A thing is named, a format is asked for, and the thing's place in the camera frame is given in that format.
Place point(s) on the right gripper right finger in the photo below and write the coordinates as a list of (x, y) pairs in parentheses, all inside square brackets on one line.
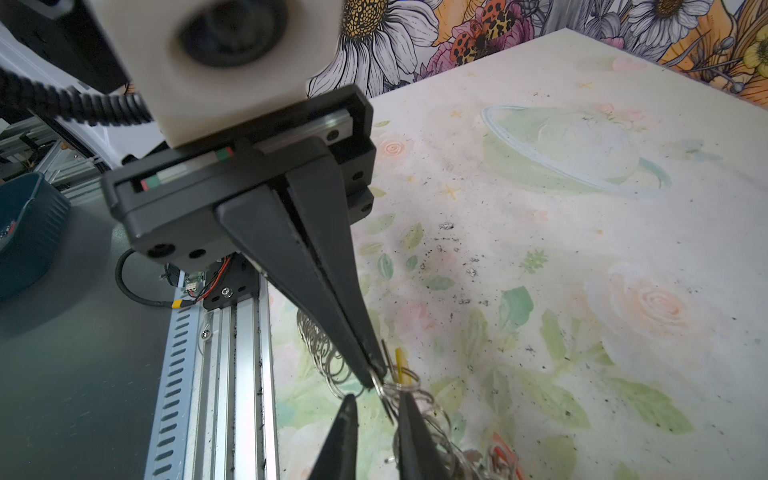
[(418, 455)]

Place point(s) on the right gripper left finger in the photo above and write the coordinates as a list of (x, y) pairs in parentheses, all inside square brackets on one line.
[(338, 455)]

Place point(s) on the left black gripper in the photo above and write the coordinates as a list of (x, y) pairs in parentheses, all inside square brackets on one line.
[(299, 237)]

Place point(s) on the silver metal keyring plate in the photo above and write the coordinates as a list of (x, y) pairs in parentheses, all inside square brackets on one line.
[(458, 463)]

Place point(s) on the coloured tagged keys bunch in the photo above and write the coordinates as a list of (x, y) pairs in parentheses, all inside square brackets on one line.
[(502, 462)]

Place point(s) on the yellow tagged key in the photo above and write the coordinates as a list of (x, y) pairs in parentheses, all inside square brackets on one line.
[(402, 374)]

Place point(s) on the blue plastic bin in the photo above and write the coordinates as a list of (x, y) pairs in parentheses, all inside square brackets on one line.
[(34, 215)]

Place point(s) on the aluminium front rail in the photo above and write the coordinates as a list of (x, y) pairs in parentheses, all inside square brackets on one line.
[(232, 429)]

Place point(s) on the left white wrist camera housing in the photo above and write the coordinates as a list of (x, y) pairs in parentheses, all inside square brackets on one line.
[(205, 66)]

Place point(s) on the white perforated cable duct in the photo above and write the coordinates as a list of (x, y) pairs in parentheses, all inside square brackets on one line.
[(172, 446)]

